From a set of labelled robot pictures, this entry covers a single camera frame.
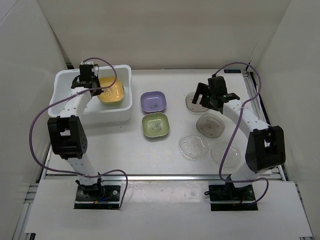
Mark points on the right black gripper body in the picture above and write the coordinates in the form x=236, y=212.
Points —
x=211, y=94

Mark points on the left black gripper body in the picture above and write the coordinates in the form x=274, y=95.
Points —
x=95, y=80

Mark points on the smoky clear plate middle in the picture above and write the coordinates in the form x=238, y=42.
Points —
x=210, y=125

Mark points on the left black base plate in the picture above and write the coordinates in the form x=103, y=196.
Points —
x=97, y=196

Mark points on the light green panda plate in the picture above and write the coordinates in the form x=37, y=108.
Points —
x=112, y=96

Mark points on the aluminium frame rail front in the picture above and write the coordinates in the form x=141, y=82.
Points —
x=157, y=177

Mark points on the clear textured plate left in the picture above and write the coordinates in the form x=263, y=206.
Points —
x=193, y=147

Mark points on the aluminium frame rail right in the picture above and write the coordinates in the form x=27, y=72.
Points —
x=260, y=111

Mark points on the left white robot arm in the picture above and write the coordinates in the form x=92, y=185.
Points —
x=67, y=135

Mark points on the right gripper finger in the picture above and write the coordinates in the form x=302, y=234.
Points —
x=208, y=102
x=201, y=90

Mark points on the smoky clear plate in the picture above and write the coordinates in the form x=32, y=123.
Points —
x=210, y=125
x=195, y=108

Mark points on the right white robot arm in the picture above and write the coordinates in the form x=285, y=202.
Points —
x=265, y=147

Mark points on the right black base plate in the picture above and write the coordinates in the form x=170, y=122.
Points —
x=225, y=197

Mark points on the clear textured plate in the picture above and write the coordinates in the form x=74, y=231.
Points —
x=193, y=147
x=233, y=157

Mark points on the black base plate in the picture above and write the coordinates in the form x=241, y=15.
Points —
x=97, y=196
x=225, y=197

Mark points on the aluminium frame rail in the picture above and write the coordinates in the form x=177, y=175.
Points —
x=157, y=177
x=260, y=111

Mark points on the yellow panda plate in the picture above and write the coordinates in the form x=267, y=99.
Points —
x=106, y=81

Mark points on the purple panda plate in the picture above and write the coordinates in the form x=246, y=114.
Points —
x=153, y=101

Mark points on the clear textured plate right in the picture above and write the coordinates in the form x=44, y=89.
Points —
x=233, y=157

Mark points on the smoky clear plate far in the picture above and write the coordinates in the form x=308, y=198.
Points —
x=195, y=108

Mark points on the white plastic bin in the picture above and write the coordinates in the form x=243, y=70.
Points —
x=96, y=112

